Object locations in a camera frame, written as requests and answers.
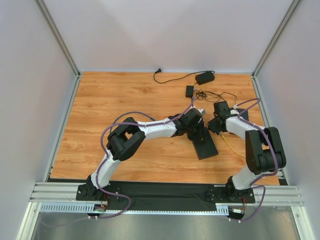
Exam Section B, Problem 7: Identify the yellow ethernet cable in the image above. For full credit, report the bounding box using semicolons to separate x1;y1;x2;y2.
221;134;247;158

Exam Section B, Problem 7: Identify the black network switch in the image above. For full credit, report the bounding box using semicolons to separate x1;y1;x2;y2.
192;127;219;160
228;107;250;136

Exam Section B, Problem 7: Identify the black power cable switch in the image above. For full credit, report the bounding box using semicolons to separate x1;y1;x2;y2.
192;87;211;102
195;90;238;106

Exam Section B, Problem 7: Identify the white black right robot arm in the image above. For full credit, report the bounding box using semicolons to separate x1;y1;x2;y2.
208;101;287;197

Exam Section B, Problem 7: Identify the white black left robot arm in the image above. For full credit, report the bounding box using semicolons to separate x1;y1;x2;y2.
86;106;205;195

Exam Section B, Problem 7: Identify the small black power adapter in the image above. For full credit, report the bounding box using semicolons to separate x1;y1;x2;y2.
185;85;194;98

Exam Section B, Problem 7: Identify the large black power adapter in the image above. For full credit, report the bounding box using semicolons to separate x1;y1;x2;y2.
195;71;215;85

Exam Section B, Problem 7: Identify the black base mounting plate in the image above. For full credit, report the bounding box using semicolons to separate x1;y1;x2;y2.
75;180;256;212

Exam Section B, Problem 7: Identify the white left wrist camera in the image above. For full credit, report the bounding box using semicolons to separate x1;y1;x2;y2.
197;108;206;116

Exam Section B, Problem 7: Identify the black mains cable with plug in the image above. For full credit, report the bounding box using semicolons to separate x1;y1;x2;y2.
152;67;216;85

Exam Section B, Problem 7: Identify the aluminium right corner post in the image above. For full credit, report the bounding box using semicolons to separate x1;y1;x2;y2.
251;0;302;79

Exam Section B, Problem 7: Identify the aluminium corner post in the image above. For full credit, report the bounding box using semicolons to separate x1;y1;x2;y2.
251;0;302;79
35;0;81;77

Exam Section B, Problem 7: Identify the aluminium frame rail front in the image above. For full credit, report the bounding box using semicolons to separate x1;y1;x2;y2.
29;182;304;207

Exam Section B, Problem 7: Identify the aluminium left corner post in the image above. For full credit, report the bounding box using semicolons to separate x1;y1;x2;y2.
35;0;81;77

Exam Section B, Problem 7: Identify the grey slotted cable duct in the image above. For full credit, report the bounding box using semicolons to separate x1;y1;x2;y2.
39;202;229;216

